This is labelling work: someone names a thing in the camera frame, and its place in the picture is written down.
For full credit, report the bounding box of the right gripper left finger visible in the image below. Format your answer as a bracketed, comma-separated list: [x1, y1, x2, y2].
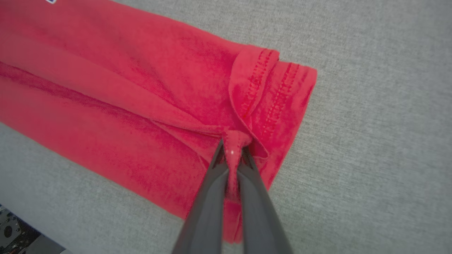
[172, 139, 231, 254]

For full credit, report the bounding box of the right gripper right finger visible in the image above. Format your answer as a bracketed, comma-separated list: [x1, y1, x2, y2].
[237, 147, 294, 254]

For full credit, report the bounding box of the red and white garment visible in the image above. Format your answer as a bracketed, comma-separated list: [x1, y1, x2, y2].
[0, 0, 317, 244]

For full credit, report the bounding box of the grey fabric sofa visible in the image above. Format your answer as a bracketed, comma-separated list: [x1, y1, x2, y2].
[0, 0, 452, 254]

